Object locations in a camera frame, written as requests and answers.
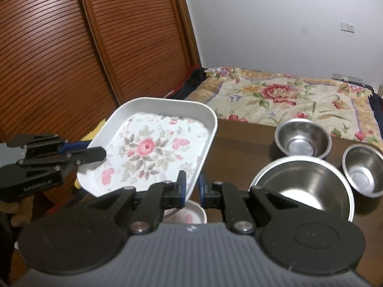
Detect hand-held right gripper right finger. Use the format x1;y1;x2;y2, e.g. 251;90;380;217
198;172;303;235

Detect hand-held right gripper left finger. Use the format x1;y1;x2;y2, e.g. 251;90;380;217
87;170;187;235

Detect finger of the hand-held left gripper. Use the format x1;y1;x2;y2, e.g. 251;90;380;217
18;146;107;171
7;134;94;156

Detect white floral square plate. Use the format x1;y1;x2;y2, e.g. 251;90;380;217
163;200;208;224
76;97;218;202

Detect large steel bowl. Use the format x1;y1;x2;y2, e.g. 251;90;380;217
249;155;355;222

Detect shallow small steel bowl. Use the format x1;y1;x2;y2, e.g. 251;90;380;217
275;119;332;160

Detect deep small steel bowl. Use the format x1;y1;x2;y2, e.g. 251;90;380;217
342;144;383;198

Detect brown louvered wardrobe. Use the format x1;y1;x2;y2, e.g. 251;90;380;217
0;0;202;144

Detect floral blanket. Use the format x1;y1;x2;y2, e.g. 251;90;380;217
184;67;383;142

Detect white wall sockets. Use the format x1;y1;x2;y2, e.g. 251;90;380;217
333;72;363;83

